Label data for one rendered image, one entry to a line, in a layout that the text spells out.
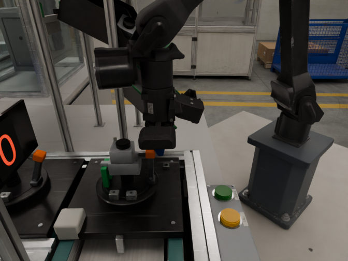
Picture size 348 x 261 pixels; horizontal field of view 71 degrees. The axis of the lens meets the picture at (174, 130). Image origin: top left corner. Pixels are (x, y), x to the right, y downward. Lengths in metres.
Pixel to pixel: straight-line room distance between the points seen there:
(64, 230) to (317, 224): 0.58
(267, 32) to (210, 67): 5.03
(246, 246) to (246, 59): 4.25
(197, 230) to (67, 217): 0.25
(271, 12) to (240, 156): 8.54
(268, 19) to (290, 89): 8.79
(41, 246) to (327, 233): 0.62
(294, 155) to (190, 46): 3.99
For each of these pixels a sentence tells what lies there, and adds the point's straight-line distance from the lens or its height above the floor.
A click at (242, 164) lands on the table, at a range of 0.86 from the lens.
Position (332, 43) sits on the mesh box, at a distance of 4.87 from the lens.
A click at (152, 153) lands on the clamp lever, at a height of 1.07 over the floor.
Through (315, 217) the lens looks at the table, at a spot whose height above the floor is 0.86.
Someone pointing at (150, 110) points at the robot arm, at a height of 1.18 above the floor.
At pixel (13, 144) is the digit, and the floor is 1.20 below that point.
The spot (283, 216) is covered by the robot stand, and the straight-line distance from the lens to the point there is 0.69.
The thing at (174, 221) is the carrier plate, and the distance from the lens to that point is 0.51.
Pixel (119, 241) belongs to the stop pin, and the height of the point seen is 0.96.
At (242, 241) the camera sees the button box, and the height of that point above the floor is 0.96.
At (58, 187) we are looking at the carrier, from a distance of 0.63.
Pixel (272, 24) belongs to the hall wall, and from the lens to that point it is 9.36.
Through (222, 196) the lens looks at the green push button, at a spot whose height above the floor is 0.97.
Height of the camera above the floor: 1.36
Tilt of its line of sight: 29 degrees down
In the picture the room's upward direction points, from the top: straight up
